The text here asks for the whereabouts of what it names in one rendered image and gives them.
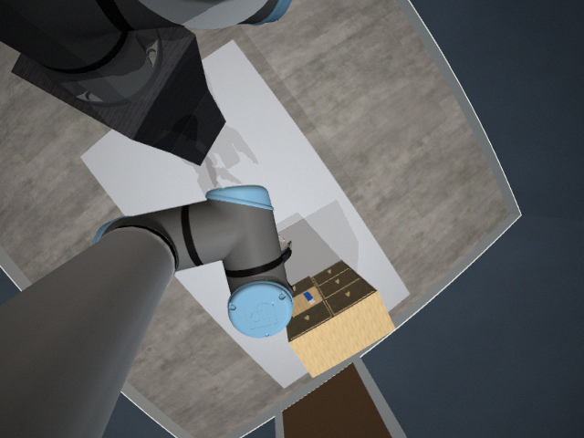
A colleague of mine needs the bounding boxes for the brown wooden drawer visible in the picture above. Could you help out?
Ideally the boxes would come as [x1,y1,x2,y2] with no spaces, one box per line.
[288,302,331,339]
[326,279,374,315]
[291,276,323,318]
[313,261,348,286]
[319,269,360,299]

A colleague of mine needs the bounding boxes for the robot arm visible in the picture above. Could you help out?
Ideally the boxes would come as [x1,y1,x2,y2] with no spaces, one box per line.
[0,0,294,438]

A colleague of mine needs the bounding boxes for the blue and white eraser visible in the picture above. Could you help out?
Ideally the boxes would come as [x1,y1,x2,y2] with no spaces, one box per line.
[303,292,316,305]

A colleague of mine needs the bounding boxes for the brown wooden chest of drawers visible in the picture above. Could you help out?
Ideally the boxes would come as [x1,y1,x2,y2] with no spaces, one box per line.
[286,260,396,378]

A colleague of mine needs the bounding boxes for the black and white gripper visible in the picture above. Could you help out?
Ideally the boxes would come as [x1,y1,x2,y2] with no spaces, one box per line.
[278,235,292,263]

